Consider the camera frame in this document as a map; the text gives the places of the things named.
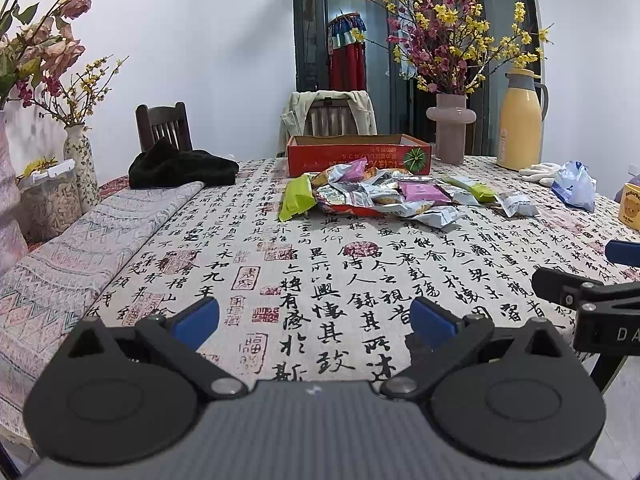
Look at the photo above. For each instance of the beige jacket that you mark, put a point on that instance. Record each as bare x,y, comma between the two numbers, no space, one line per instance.
294,115

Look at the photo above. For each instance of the dried pink rose bouquet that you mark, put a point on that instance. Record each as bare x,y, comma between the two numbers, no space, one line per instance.
38,53

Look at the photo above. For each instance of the red cardboard snack box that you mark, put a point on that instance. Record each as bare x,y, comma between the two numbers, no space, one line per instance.
316,153

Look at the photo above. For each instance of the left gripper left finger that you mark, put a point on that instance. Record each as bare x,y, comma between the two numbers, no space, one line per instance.
174,343

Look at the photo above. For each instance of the pink snack packet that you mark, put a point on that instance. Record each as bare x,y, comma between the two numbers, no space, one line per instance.
356,171

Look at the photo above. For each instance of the pink ceramic vase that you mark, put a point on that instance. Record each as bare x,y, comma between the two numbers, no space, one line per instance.
451,116

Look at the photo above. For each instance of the red and yellow flower branches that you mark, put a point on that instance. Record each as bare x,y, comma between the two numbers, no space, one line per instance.
449,47

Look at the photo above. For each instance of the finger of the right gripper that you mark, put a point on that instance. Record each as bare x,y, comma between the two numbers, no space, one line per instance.
625,253
585,296

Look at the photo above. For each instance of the red hanging garment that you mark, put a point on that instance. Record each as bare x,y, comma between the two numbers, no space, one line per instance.
347,53

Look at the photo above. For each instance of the red silver snack bag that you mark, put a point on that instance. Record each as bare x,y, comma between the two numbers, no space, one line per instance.
356,198

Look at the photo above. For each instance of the blue white plastic bag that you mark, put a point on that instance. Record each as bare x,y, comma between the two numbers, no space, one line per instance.
574,187

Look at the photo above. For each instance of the white work gloves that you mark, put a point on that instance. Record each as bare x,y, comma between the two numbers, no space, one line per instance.
543,174

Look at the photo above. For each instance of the chair with beige jacket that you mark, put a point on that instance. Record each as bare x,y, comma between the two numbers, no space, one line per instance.
330,117

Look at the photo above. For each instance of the silver snack packet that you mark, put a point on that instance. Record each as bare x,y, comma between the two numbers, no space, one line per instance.
516,205

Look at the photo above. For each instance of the green snack packet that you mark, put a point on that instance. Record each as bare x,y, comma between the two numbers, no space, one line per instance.
297,199
479,190

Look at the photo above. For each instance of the speckled white vase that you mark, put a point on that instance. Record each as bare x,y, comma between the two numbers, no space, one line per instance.
77,147

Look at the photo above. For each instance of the yellow bear print box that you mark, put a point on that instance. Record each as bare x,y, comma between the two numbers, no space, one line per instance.
629,213

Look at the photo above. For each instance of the black cloth bundle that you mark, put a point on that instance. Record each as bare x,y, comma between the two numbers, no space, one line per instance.
164,166

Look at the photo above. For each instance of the yellow thermos jug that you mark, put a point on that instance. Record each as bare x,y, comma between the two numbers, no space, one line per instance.
523,109

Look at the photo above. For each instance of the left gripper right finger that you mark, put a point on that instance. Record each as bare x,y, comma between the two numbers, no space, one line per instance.
454,344

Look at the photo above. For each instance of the patterned woven table runner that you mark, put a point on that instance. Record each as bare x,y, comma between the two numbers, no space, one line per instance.
46,293

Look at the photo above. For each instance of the dark wooden chair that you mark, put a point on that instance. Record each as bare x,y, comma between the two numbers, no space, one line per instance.
163,122

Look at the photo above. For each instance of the calligraphy print tablecloth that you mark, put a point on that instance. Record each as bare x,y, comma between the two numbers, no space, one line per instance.
327,297

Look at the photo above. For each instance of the purple snack packet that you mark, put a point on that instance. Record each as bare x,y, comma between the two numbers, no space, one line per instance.
414,192

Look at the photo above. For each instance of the clear plastic storage container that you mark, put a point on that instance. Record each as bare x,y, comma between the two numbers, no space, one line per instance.
49,199

